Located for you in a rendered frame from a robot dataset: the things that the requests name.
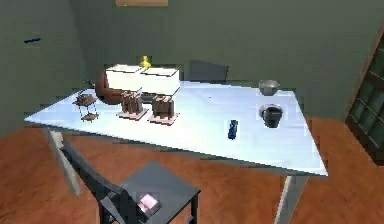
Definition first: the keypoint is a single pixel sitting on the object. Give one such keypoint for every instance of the brown book rack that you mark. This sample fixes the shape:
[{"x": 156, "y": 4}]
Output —
[
  {"x": 163, "y": 109},
  {"x": 132, "y": 104}
]

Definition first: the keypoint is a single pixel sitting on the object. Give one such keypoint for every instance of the tan framed picture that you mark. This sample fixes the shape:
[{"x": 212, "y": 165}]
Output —
[{"x": 142, "y": 2}]

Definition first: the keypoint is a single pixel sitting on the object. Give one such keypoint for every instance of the pale blue table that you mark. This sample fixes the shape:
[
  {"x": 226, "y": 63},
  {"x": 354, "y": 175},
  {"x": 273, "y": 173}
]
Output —
[{"x": 206, "y": 133}]

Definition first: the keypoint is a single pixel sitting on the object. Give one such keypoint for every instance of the grey bowl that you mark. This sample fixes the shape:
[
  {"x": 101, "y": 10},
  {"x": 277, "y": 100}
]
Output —
[{"x": 268, "y": 87}]

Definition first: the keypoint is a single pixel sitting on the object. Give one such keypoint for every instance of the dark grey chair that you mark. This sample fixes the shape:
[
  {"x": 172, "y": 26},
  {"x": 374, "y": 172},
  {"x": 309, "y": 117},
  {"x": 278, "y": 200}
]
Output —
[
  {"x": 160, "y": 190},
  {"x": 208, "y": 71}
]

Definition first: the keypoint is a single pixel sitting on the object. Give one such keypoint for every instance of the brown ball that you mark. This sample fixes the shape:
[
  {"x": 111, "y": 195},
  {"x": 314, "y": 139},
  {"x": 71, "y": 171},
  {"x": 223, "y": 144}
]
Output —
[{"x": 106, "y": 92}]

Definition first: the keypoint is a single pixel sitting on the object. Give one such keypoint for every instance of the pink cloth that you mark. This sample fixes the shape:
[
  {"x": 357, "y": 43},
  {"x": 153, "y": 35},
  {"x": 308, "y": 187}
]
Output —
[{"x": 148, "y": 202}]

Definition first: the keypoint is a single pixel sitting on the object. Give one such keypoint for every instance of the white box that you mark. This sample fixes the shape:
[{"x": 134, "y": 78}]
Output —
[
  {"x": 161, "y": 81},
  {"x": 124, "y": 77}
]

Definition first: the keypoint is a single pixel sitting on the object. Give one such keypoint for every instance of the black mug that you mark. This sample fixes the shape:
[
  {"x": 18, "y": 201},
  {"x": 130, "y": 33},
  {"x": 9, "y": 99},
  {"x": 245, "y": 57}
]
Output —
[{"x": 271, "y": 115}]

